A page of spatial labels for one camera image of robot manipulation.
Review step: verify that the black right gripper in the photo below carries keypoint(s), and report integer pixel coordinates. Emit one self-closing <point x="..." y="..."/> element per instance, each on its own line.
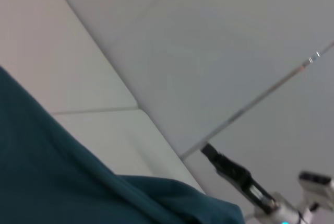
<point x="242" y="179"/>

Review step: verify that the teal blue t-shirt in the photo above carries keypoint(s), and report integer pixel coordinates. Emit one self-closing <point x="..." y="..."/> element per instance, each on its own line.
<point x="65" y="169"/>

